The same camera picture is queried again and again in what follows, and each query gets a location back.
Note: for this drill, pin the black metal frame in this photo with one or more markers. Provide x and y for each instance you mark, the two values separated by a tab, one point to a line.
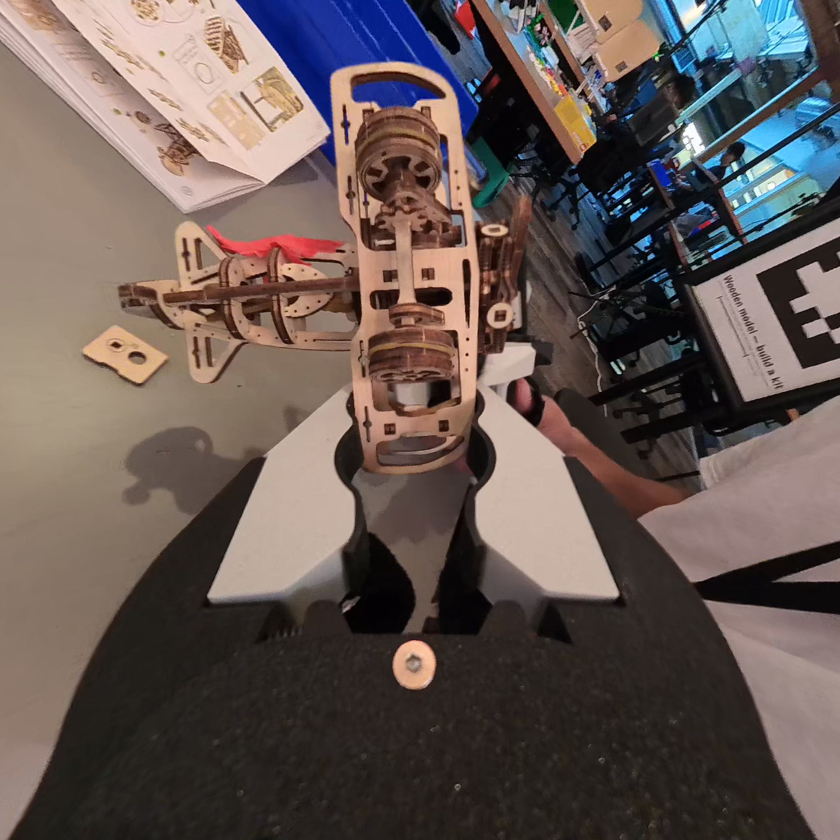
656	387

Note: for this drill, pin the black framed tag sign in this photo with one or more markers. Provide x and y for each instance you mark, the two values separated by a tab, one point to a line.
741	328

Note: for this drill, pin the blue plastic bin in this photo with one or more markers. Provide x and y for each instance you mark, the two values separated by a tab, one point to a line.
302	39

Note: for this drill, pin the wooden model airplane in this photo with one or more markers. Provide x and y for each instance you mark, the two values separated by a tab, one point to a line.
403	289

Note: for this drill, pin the white instruction booklet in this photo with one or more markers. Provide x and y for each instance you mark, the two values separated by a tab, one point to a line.
197	98

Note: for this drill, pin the brown wooden table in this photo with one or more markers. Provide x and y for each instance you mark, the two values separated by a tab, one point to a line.
505	39

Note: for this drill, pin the person's right hand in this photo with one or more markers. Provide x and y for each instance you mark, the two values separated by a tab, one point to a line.
564	426

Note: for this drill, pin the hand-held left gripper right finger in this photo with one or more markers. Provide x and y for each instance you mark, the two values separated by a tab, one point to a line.
544	525

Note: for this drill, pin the small plywood offcut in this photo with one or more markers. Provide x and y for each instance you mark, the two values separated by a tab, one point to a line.
105	348

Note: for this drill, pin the yellow bin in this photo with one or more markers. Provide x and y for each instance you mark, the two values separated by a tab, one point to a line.
576	121

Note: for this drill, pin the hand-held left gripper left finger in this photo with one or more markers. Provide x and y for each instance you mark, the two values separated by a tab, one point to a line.
282	525

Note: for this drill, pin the grey desk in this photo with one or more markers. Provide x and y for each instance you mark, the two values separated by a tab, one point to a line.
65	426

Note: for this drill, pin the red paper scrap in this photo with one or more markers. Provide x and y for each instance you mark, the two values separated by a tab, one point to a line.
262	243

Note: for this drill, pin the person's right forearm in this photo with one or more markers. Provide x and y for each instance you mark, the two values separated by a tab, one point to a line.
636	482

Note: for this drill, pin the green plastic bin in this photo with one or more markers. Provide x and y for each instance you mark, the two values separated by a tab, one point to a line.
492	187

